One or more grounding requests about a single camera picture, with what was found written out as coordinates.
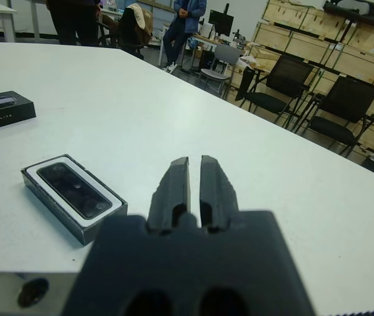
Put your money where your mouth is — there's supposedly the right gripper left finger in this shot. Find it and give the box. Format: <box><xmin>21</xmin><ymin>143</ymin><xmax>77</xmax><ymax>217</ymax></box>
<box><xmin>147</xmin><ymin>156</ymin><xmax>193</xmax><ymax>231</ymax></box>

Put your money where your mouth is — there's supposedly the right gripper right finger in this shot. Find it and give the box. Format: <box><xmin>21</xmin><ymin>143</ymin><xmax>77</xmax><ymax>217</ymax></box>
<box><xmin>199</xmin><ymin>153</ymin><xmax>240</xmax><ymax>231</ymax></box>

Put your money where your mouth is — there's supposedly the black camera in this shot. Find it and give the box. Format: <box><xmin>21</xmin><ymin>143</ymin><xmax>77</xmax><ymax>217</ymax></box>
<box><xmin>36</xmin><ymin>161</ymin><xmax>114</xmax><ymax>219</ymax></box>

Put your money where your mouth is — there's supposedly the black box lid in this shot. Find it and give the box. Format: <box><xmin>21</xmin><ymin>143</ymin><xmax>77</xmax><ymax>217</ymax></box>
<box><xmin>0</xmin><ymin>91</ymin><xmax>37</xmax><ymax>135</ymax></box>

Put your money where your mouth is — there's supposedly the black box base white insert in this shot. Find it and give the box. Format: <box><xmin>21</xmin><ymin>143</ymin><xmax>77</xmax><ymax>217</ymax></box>
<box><xmin>20</xmin><ymin>153</ymin><xmax>129</xmax><ymax>247</ymax></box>

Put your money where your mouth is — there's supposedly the white desk box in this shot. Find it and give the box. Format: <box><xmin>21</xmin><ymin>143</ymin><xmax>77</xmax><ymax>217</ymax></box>
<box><xmin>200</xmin><ymin>22</ymin><xmax>214</xmax><ymax>39</ymax></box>

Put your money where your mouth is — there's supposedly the black hanging bag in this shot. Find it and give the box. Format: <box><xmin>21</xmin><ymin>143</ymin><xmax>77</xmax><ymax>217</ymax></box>
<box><xmin>238</xmin><ymin>66</ymin><xmax>255</xmax><ymax>101</ymax></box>

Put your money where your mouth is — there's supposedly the gray chair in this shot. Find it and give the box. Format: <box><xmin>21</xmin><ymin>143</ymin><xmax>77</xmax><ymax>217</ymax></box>
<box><xmin>198</xmin><ymin>43</ymin><xmax>242</xmax><ymax>99</ymax></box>

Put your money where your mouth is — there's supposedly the black mesh chair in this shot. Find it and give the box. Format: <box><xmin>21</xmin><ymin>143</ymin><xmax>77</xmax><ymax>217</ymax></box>
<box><xmin>234</xmin><ymin>54</ymin><xmax>315</xmax><ymax>124</ymax></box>
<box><xmin>297</xmin><ymin>75</ymin><xmax>374</xmax><ymax>155</ymax></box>

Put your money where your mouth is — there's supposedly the wooden top desk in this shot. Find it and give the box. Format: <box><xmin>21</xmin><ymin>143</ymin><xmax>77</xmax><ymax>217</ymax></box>
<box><xmin>155</xmin><ymin>31</ymin><xmax>250</xmax><ymax>72</ymax></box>

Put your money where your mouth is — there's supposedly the black office chair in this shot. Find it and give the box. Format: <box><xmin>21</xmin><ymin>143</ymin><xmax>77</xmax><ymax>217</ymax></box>
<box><xmin>97</xmin><ymin>5</ymin><xmax>155</xmax><ymax>60</ymax></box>

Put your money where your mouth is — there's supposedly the black computer monitor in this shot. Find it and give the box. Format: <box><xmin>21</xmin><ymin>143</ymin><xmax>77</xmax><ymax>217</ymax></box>
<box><xmin>208</xmin><ymin>3</ymin><xmax>235</xmax><ymax>37</ymax></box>

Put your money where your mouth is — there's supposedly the beige jacket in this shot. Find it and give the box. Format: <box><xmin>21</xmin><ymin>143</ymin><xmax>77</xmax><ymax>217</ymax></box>
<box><xmin>130</xmin><ymin>3</ymin><xmax>153</xmax><ymax>37</ymax></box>

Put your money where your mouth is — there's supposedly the person in blue jacket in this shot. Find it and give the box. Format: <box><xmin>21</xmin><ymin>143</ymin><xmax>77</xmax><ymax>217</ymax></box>
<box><xmin>160</xmin><ymin>0</ymin><xmax>208</xmax><ymax>74</ymax></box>

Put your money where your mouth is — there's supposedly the person in dark clothes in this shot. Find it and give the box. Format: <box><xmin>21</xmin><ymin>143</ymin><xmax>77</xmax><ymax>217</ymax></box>
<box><xmin>46</xmin><ymin>0</ymin><xmax>103</xmax><ymax>46</ymax></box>

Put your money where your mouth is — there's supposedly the black open case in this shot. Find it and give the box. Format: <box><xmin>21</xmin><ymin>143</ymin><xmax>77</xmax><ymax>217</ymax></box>
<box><xmin>321</xmin><ymin>0</ymin><xmax>374</xmax><ymax>26</ymax></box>

